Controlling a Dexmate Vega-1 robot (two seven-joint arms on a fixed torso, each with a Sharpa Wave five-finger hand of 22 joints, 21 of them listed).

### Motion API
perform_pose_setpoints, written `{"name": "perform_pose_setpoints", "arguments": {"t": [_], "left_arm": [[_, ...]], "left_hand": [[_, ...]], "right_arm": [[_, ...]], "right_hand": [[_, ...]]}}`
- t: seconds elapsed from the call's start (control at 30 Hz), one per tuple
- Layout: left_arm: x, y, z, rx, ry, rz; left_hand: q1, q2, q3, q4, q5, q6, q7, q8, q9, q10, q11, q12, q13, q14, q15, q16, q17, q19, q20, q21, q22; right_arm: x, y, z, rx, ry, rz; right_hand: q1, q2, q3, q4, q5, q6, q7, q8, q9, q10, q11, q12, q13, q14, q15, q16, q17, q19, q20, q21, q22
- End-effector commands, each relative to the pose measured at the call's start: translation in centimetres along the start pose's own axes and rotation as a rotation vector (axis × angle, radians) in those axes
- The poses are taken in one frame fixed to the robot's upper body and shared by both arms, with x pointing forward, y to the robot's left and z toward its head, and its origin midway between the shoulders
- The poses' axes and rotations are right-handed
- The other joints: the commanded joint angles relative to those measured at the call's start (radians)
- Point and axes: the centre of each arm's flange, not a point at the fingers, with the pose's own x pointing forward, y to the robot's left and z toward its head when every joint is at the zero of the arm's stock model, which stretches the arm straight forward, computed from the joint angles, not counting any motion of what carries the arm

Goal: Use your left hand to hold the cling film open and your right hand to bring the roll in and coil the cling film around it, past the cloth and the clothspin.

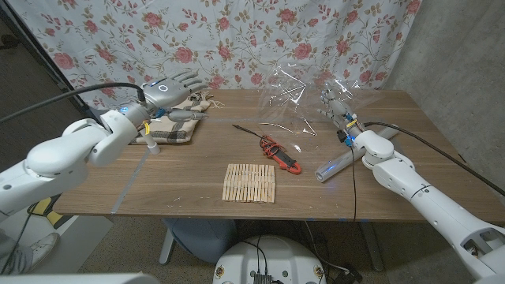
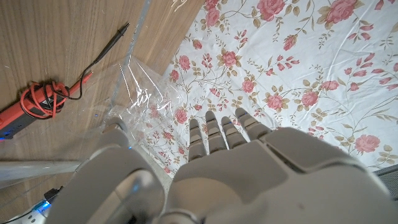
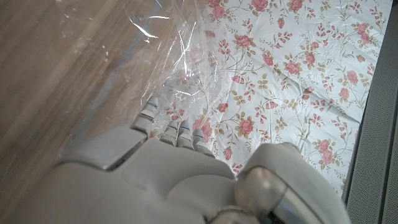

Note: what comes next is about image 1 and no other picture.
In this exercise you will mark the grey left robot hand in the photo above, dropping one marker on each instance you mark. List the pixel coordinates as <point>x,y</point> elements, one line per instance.
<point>163,94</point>

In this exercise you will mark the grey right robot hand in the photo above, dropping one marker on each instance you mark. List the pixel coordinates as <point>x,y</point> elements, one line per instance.
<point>339,110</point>

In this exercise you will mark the clear plastic bag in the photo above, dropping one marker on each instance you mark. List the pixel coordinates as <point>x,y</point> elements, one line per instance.
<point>288,102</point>

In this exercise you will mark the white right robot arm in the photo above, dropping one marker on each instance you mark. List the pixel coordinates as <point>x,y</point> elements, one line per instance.
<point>434,205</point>

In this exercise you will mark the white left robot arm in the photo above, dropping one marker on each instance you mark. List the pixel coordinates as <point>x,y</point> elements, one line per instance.
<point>79,146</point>

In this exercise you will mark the beige plaid fringed cloth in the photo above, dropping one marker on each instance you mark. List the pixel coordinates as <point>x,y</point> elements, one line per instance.
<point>177,130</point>

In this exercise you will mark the floral rose backdrop cloth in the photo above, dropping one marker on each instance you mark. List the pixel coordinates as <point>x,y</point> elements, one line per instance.
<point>236,39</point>

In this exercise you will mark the long clear plastic tube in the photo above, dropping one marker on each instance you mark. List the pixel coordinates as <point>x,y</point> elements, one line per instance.
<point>329,170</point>

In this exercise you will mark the red clamp meter with leads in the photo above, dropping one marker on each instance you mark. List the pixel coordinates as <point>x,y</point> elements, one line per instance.
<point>286,161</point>

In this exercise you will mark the grey tape strip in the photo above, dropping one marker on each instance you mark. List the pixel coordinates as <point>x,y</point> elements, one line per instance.
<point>236,119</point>
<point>130,183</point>

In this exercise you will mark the black test probe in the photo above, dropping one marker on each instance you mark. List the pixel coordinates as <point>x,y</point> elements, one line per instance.
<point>246,130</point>

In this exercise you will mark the wooden clothespin row mat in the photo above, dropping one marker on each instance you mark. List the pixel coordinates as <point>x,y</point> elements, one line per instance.
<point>248,183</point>

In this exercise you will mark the dark partition panel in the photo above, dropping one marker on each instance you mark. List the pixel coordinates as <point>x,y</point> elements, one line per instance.
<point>31,71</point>

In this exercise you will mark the grey table leg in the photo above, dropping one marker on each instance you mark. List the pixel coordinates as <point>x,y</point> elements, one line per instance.
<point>372,246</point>

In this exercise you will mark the blue-grey seat under table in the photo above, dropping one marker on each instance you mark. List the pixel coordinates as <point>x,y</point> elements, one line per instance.
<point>201,236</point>

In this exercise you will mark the white seat leg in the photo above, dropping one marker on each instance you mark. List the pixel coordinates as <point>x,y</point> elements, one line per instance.
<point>166,248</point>

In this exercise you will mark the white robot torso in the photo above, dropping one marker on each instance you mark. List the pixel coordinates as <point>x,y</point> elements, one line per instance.
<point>272,260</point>

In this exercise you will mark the yellow and black floor object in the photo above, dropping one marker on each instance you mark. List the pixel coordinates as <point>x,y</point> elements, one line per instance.
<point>41,205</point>

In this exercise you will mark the white floor platform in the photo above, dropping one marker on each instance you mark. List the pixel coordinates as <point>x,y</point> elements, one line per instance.
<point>83,240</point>

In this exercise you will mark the person's white shoe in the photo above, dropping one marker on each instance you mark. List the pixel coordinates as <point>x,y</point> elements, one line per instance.
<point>45,246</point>

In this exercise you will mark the person's grey trouser leg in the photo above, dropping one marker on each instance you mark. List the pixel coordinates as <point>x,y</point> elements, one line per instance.
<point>13,256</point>

